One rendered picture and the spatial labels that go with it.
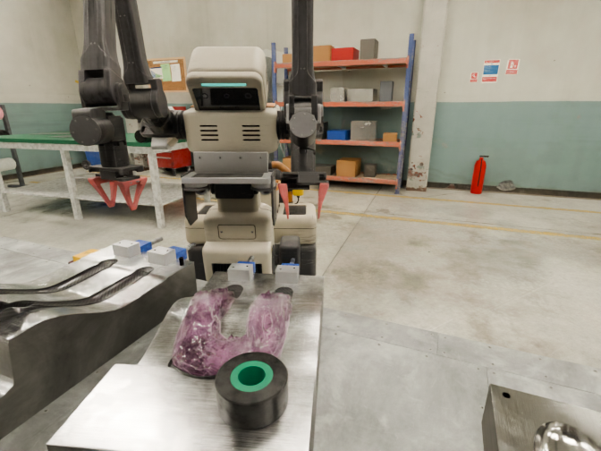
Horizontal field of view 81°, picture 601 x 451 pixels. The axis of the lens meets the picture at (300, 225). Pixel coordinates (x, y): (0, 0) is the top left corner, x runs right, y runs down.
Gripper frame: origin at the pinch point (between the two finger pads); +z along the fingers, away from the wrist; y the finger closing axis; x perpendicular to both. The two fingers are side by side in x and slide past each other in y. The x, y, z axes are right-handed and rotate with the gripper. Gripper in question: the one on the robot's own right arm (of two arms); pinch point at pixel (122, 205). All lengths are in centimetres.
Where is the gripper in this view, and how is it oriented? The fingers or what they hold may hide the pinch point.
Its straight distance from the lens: 91.5
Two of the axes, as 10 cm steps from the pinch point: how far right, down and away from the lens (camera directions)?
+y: 9.2, 1.2, -3.6
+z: -0.1, 9.5, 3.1
